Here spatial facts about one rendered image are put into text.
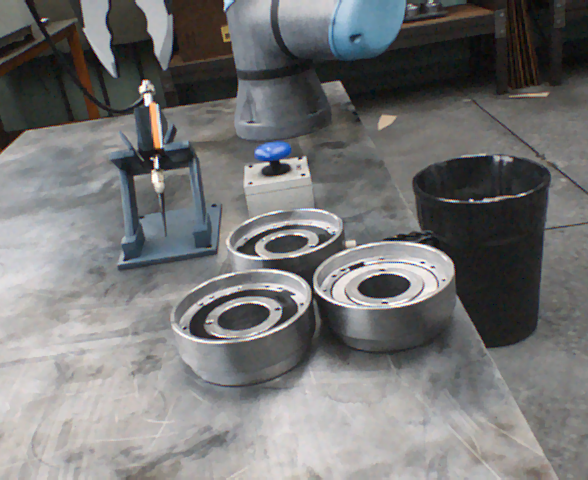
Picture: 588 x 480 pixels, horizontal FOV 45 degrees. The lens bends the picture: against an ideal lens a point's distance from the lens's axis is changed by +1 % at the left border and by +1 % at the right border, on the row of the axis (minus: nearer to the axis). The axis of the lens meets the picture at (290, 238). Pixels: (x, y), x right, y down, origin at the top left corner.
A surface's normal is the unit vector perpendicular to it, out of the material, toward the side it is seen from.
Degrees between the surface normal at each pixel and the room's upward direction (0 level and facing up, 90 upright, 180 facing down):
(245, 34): 93
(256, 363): 90
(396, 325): 90
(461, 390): 0
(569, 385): 0
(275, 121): 72
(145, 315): 0
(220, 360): 90
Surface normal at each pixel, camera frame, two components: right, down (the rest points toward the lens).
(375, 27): 0.73, 0.29
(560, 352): -0.15, -0.90
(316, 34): -0.59, 0.61
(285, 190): 0.05, 0.40
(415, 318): 0.29, 0.36
